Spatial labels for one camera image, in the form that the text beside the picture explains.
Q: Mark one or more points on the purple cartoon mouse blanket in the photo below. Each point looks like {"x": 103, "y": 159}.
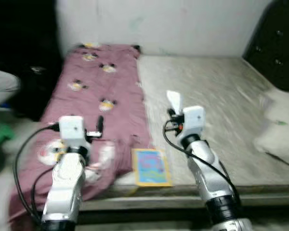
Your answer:
{"x": 101, "y": 96}

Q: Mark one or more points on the blue yellow children's board book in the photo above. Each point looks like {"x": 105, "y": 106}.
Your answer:
{"x": 151, "y": 167}

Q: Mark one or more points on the white quilted dotted mattress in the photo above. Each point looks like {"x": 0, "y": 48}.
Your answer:
{"x": 216, "y": 96}

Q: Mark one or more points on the black bag with white logo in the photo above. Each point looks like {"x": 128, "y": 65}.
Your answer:
{"x": 29, "y": 57}

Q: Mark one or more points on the person's leg in grey trousers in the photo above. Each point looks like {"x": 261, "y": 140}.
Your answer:
{"x": 2, "y": 86}

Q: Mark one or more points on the dark tufted headboard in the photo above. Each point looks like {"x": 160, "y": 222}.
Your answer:
{"x": 277, "y": 43}

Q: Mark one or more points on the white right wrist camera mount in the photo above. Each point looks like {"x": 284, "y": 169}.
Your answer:
{"x": 193, "y": 120}

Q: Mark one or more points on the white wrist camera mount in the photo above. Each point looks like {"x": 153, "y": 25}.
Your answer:
{"x": 193, "y": 120}
{"x": 72, "y": 130}

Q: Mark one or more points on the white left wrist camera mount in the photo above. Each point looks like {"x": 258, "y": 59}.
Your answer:
{"x": 72, "y": 130}

